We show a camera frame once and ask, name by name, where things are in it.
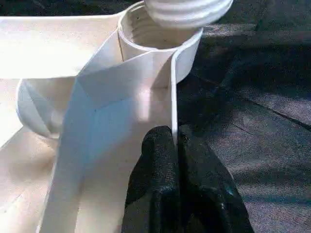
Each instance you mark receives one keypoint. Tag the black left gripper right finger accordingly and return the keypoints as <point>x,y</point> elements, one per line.
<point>206,194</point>

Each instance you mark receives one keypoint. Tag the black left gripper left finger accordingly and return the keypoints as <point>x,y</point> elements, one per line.
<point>155,182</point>

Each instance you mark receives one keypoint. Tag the white plastic table top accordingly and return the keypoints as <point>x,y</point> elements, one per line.
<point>97,109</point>

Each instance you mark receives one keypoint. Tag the white plastic table leg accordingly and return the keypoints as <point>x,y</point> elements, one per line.
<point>189,14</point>

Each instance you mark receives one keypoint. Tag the black mat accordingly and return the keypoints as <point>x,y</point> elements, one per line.
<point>255,121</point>

